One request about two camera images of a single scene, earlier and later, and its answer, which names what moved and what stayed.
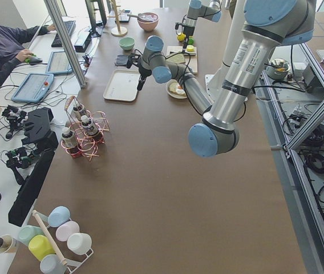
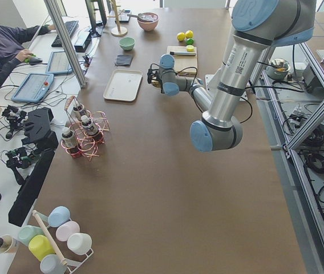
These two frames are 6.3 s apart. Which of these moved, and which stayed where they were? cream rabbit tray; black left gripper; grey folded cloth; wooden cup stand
Moved: black left gripper
Stayed: wooden cup stand; cream rabbit tray; grey folded cloth
